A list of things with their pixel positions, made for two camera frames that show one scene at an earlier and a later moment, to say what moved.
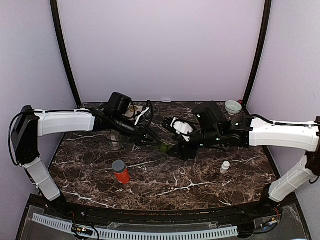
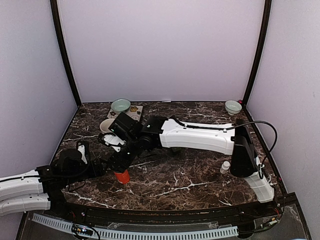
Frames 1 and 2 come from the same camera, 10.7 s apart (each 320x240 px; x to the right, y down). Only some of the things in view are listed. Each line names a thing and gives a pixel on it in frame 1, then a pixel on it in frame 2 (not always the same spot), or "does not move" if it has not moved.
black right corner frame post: [267, 16] does not move
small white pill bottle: [225, 167] does not move
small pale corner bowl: [233, 107] does not move
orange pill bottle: [123, 177] does not move
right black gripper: [183, 149] -> [120, 164]
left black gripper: [147, 129] -> [100, 172]
